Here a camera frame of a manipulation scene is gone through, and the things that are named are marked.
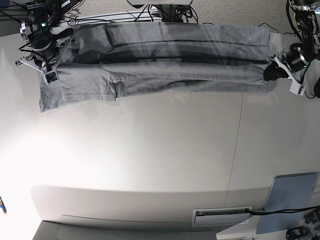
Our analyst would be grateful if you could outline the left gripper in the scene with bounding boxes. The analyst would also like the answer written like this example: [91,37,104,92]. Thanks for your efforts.
[263,47,310,85]

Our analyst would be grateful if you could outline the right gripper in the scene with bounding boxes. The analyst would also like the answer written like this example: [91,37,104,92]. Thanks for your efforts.
[15,37,77,75]

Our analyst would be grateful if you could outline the grey T-shirt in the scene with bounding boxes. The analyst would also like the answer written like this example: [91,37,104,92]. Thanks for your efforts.
[39,22,271,112]

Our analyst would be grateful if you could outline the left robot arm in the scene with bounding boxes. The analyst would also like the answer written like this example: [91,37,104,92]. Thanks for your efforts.
[263,0,320,85]

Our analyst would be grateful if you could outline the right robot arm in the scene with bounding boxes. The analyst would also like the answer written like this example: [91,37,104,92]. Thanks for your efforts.
[18,0,79,72]

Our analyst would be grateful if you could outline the black round object right edge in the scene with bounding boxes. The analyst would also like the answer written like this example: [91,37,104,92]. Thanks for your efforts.
[313,78,320,98]

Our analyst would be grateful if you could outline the grey central robot stand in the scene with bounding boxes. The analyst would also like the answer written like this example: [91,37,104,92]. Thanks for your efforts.
[127,0,198,23]

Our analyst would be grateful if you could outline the blue-grey flat board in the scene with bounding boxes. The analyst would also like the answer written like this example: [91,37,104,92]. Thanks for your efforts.
[255,172,318,235]

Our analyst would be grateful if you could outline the blue orange tool left edge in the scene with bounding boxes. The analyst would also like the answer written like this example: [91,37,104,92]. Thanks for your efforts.
[0,197,7,215]

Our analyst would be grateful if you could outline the black device bottom right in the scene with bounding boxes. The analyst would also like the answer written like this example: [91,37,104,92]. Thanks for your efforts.
[285,226,311,240]

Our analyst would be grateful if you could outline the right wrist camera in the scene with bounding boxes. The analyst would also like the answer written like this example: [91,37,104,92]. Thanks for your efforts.
[43,71,59,85]

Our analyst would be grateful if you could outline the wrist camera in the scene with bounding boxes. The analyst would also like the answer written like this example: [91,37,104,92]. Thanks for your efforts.
[43,71,59,85]
[289,82,306,96]

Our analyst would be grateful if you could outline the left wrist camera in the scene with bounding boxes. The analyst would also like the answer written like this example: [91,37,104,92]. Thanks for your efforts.
[289,82,306,96]

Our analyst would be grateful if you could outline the black cable right side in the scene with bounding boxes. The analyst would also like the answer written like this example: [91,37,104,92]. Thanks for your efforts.
[253,21,316,99]

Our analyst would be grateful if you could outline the black cable at tray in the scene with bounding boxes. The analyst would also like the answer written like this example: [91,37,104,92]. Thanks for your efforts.
[245,206,320,216]

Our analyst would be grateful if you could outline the white cable grommet tray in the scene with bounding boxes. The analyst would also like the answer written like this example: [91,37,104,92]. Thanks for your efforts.
[191,205,253,228]

